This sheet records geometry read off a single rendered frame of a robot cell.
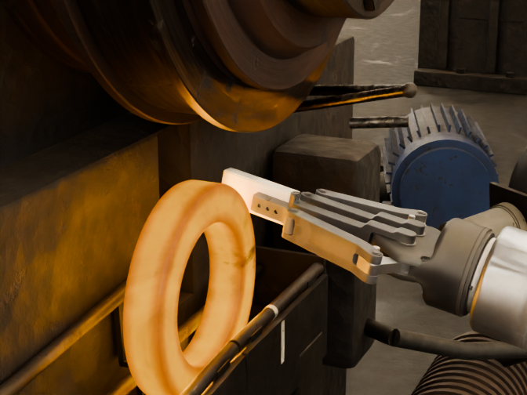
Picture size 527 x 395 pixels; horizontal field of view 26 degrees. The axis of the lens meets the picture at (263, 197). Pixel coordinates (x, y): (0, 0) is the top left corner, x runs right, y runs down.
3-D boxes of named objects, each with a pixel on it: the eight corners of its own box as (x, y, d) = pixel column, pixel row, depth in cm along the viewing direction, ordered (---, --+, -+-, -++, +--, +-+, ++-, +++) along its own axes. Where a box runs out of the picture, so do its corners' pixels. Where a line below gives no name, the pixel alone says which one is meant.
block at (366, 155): (262, 357, 126) (262, 147, 118) (289, 329, 133) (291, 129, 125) (354, 375, 122) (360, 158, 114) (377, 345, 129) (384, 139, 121)
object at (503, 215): (434, 264, 132) (433, 216, 130) (493, 242, 136) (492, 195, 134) (470, 280, 127) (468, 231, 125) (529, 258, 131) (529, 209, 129)
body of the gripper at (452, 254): (457, 335, 89) (348, 295, 92) (485, 298, 97) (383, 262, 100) (481, 249, 87) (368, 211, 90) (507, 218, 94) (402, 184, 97)
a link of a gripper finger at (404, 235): (408, 274, 94) (402, 280, 93) (285, 231, 97) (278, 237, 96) (419, 232, 92) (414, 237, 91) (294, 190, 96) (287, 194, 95)
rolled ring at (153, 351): (207, 142, 89) (170, 137, 90) (133, 366, 82) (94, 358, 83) (274, 239, 105) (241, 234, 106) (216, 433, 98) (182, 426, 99)
